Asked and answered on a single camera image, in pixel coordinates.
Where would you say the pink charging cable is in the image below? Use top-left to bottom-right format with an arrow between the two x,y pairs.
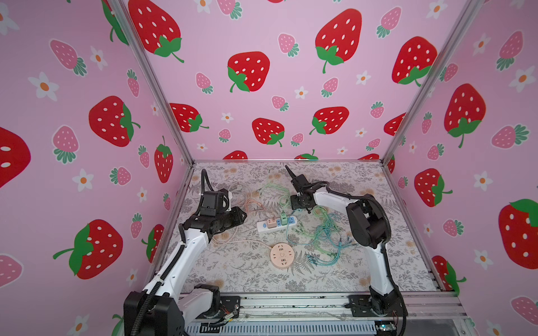
209,184 -> 270,246

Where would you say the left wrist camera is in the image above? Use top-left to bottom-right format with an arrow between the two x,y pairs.
217,188 -> 233,212

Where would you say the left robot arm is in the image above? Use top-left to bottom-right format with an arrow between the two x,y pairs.
123,170 -> 247,335

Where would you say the green cable bundle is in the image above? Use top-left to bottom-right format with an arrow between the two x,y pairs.
258,182 -> 358,267

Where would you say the white power strip cord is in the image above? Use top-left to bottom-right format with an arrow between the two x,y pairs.
209,181 -> 274,249

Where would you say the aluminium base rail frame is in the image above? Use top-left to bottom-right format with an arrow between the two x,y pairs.
121,291 -> 472,336

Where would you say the round pink power socket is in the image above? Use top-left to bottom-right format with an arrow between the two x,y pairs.
270,243 -> 295,270

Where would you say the green plug adapter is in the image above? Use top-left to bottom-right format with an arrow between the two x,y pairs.
280,211 -> 289,226

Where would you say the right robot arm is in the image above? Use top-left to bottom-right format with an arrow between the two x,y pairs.
286,167 -> 408,318

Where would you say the white blue power strip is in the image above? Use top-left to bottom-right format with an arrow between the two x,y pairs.
256,216 -> 298,234

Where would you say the pink plug adapter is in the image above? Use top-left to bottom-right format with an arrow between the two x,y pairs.
267,218 -> 278,229

